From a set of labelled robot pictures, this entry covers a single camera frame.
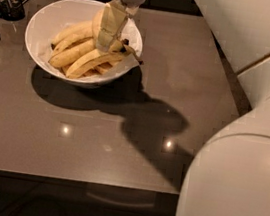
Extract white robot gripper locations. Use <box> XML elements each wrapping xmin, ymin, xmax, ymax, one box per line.
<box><xmin>96</xmin><ymin>0</ymin><xmax>146</xmax><ymax>51</ymax></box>

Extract curved yellow banana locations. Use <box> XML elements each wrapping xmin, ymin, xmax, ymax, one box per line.
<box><xmin>92</xmin><ymin>8</ymin><xmax>124</xmax><ymax>52</ymax></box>

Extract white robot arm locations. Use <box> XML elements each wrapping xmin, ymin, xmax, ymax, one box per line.
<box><xmin>176</xmin><ymin>0</ymin><xmax>270</xmax><ymax>216</ymax></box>

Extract yellow banana upper left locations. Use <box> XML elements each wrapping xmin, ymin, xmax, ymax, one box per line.
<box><xmin>51</xmin><ymin>20</ymin><xmax>92</xmax><ymax>47</ymax></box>

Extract yellow banana front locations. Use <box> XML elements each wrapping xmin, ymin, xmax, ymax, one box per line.
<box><xmin>65</xmin><ymin>46</ymin><xmax>143</xmax><ymax>79</ymax></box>

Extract yellow banana middle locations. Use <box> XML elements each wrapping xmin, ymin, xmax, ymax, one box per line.
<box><xmin>49</xmin><ymin>39</ymin><xmax>100</xmax><ymax>70</ymax></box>

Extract white ceramic bowl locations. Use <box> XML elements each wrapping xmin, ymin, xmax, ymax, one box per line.
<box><xmin>25</xmin><ymin>0</ymin><xmax>139</xmax><ymax>89</ymax></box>

